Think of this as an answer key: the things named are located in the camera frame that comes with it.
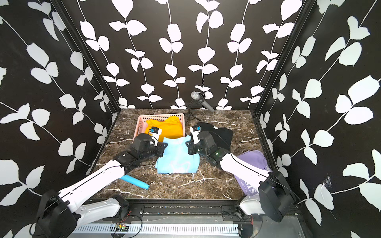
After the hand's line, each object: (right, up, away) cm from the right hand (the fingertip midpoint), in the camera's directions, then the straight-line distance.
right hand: (184, 140), depth 80 cm
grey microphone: (+7, +27, +13) cm, 31 cm away
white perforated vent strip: (-11, -42, -10) cm, 44 cm away
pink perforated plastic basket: (-35, +9, +30) cm, 47 cm away
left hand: (-9, -1, -1) cm, 9 cm away
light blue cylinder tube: (-28, -24, +3) cm, 37 cm away
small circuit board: (-31, -41, -10) cm, 52 cm away
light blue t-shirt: (-5, -12, +6) cm, 14 cm away
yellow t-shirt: (-11, +7, +24) cm, 28 cm away
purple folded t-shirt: (+44, -12, +11) cm, 47 cm away
